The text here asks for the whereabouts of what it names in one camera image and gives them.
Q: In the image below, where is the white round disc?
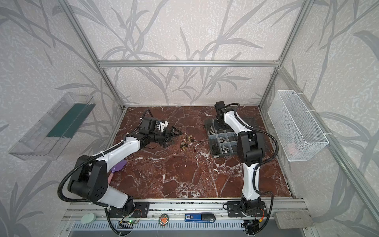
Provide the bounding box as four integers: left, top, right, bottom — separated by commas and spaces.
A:
81, 213, 96, 225

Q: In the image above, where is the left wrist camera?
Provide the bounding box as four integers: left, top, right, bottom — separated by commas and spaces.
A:
156, 120, 169, 132

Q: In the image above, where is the clear plastic wall bin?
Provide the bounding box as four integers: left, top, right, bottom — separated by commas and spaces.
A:
8, 92, 96, 161

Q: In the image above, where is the grey rectangular pad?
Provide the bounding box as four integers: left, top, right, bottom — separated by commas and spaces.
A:
274, 210, 314, 230

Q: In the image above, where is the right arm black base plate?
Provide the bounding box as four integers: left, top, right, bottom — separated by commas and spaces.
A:
223, 201, 268, 218

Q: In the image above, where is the round orange button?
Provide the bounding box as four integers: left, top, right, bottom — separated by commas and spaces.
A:
159, 213, 169, 226

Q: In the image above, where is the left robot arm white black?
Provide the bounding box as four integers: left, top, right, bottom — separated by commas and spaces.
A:
57, 118, 183, 212

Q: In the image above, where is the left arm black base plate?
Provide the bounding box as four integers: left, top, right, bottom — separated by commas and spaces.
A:
109, 201, 150, 218

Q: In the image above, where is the pink object in basket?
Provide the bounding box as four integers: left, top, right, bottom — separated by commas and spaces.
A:
286, 143, 300, 157

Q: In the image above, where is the pile of screws and nuts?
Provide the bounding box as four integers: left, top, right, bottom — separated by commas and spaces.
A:
180, 135, 203, 152

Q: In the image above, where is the white wire mesh basket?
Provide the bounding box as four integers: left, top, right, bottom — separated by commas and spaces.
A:
268, 90, 329, 162

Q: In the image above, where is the grey compartment organizer box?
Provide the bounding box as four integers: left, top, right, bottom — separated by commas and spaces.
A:
203, 118, 237, 158

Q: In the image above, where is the pink purple spatula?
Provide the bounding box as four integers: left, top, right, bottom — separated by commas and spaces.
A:
108, 160, 127, 184

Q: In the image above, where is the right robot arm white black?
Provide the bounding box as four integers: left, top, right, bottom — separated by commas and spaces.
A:
215, 101, 278, 213

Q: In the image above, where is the blue black usb device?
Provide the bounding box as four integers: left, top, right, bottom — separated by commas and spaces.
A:
184, 213, 216, 223

